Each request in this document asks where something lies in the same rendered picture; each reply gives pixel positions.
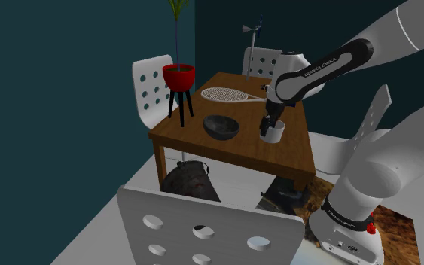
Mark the white cup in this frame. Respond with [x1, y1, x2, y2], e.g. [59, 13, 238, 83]
[259, 120, 286, 144]

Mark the brown wooden table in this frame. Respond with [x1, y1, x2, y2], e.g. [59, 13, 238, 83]
[148, 72, 317, 192]

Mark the white chair with round holes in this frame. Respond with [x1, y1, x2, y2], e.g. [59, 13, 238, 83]
[132, 54, 180, 130]
[116, 184, 306, 265]
[308, 84, 393, 175]
[241, 46, 283, 80]

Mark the white tennis racket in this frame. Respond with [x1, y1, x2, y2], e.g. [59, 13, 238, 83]
[200, 87, 267, 104]

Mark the black bowl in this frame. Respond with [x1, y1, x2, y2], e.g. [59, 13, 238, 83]
[203, 114, 240, 141]

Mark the grey weather vane on pole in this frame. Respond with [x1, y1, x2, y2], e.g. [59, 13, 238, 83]
[241, 14, 265, 81]

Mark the plant in red pot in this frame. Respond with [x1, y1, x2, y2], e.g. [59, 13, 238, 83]
[161, 0, 197, 128]

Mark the black sack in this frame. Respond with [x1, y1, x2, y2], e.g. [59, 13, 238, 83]
[160, 160, 222, 203]

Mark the brown patterned robot stand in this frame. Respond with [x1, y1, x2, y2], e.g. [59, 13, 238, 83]
[255, 175, 422, 265]

